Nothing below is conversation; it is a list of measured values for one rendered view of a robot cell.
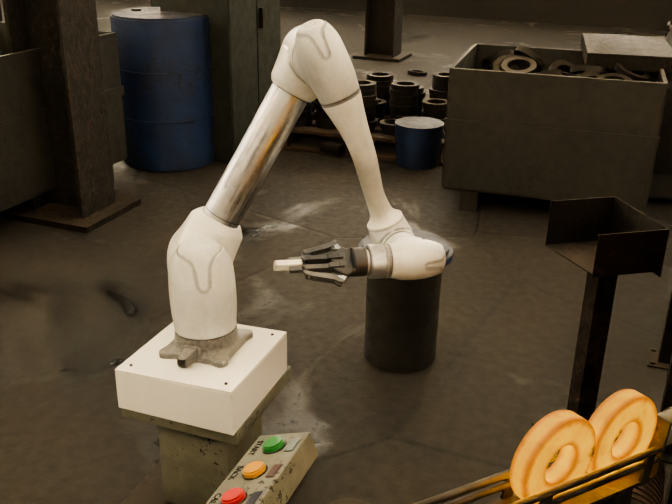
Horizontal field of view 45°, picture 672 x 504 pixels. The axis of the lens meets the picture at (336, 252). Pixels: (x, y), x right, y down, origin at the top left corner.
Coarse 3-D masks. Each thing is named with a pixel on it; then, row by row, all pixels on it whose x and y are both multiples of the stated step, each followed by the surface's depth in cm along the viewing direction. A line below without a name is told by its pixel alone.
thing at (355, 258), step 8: (344, 248) 209; (352, 248) 208; (360, 248) 207; (344, 256) 207; (352, 256) 207; (360, 256) 205; (352, 264) 207; (360, 264) 205; (368, 264) 206; (336, 272) 206; (344, 272) 205; (352, 272) 206; (360, 272) 206
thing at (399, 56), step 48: (48, 0) 377; (384, 0) 824; (48, 48) 387; (96, 48) 390; (384, 48) 843; (48, 96) 398; (96, 96) 396; (96, 144) 402; (48, 192) 420; (96, 192) 408
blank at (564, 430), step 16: (544, 416) 120; (560, 416) 120; (576, 416) 121; (528, 432) 119; (544, 432) 118; (560, 432) 118; (576, 432) 121; (592, 432) 123; (528, 448) 118; (544, 448) 118; (560, 448) 120; (576, 448) 123; (592, 448) 125; (512, 464) 120; (528, 464) 117; (544, 464) 119; (560, 464) 125; (576, 464) 124; (512, 480) 120; (528, 480) 118; (544, 480) 120; (560, 480) 123
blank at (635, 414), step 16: (608, 400) 128; (624, 400) 127; (640, 400) 128; (592, 416) 127; (608, 416) 126; (624, 416) 127; (640, 416) 130; (656, 416) 133; (608, 432) 126; (624, 432) 134; (640, 432) 132; (608, 448) 128; (624, 448) 133; (640, 448) 134; (592, 464) 127; (608, 464) 130
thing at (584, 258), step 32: (576, 224) 235; (608, 224) 238; (640, 224) 223; (576, 256) 225; (608, 256) 210; (640, 256) 213; (608, 288) 224; (608, 320) 229; (576, 352) 237; (576, 384) 239
